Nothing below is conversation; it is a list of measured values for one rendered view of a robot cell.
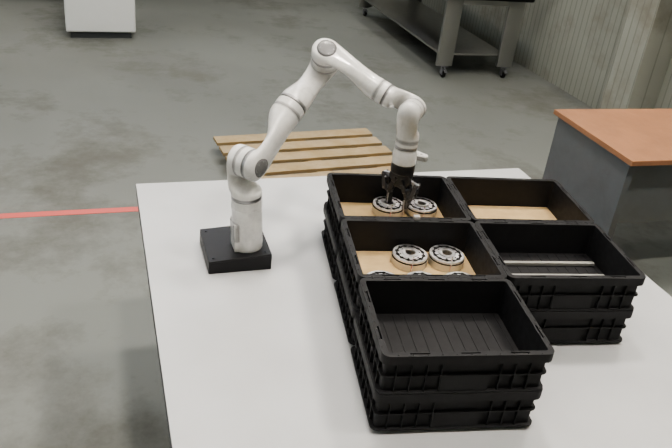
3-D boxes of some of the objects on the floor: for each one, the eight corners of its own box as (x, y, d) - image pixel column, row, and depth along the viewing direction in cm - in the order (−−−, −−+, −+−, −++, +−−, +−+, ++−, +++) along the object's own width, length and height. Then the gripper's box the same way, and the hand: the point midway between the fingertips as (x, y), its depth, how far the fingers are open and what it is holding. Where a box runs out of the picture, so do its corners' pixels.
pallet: (368, 140, 500) (369, 127, 495) (414, 190, 437) (417, 175, 433) (211, 147, 461) (212, 133, 457) (237, 203, 399) (238, 187, 394)
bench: (188, 795, 156) (192, 595, 124) (139, 336, 289) (135, 183, 257) (747, 624, 206) (853, 449, 174) (486, 300, 339) (518, 167, 307)
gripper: (377, 155, 222) (371, 200, 229) (417, 171, 214) (409, 218, 221) (391, 149, 227) (384, 194, 234) (430, 165, 219) (422, 211, 226)
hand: (397, 202), depth 227 cm, fingers open, 5 cm apart
